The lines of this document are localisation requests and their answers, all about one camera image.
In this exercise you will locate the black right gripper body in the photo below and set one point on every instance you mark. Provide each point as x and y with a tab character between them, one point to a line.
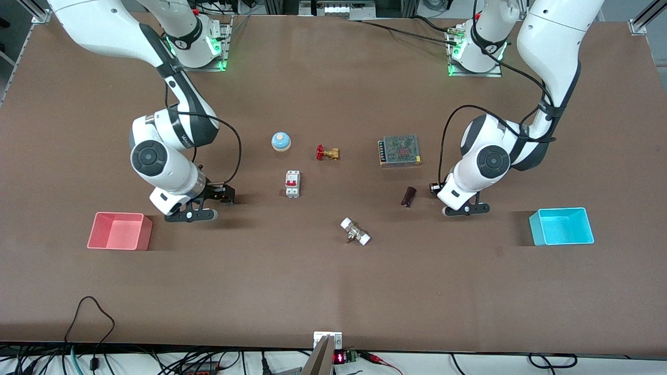
215	192

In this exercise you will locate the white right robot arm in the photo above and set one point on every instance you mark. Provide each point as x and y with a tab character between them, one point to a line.
156	156

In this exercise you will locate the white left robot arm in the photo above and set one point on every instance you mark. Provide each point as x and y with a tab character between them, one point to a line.
490	161

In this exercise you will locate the dark brown cylinder capacitor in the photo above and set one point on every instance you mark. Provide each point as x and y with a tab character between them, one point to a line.
408	196

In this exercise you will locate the metal mesh power supply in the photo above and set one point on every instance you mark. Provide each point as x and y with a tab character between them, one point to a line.
400	150

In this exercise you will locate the white red circuit breaker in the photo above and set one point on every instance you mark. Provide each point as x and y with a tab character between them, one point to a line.
292	184

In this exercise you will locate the blue service bell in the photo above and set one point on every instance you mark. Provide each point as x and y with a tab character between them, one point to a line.
281	140

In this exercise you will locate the white capped pipe valve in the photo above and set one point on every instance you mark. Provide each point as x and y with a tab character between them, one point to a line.
356	232

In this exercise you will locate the pink plastic bin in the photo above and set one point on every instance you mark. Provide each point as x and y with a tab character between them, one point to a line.
120	234

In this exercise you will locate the cyan plastic bin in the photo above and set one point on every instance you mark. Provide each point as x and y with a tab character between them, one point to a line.
563	229

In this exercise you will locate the orange power strip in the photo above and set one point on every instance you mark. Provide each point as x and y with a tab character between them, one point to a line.
200	369

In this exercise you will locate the red clip lead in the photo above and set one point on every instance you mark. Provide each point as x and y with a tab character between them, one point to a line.
378	358

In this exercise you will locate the red digit display module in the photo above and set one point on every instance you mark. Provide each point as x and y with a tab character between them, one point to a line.
340	358

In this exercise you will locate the silver equipment box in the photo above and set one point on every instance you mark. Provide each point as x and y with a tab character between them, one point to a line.
338	9

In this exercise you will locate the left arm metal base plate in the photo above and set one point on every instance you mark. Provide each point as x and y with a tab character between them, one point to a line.
477	74

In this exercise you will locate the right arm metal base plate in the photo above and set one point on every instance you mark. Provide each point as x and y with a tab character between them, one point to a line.
224	52

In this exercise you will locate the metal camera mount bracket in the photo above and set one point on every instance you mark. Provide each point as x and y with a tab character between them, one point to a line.
320	359

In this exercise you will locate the aluminium frame profile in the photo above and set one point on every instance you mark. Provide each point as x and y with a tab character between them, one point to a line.
646	18

